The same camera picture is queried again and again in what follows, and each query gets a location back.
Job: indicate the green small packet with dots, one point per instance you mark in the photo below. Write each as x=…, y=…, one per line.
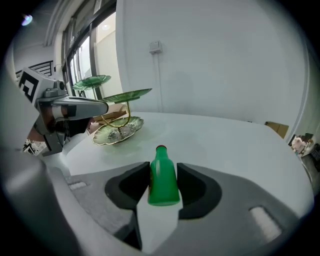
x=163, y=182

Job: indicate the short ceiling light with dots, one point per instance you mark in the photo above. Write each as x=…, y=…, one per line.
x=26, y=20

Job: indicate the green three-tier glass dish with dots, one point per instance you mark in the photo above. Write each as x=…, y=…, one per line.
x=120, y=130

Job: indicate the leaning cardboard sheet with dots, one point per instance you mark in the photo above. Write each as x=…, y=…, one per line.
x=277, y=128

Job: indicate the white wall switch box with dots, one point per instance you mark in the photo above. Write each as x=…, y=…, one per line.
x=155, y=47

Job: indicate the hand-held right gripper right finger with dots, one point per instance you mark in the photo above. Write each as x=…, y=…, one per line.
x=225, y=212

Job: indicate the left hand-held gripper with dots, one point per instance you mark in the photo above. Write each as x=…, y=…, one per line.
x=30, y=83

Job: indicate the flat cardboard box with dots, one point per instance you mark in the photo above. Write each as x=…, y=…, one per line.
x=115, y=113

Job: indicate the plush toys on counter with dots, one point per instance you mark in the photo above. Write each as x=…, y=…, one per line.
x=300, y=145

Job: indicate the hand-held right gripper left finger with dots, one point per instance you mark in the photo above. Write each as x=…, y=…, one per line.
x=112, y=195

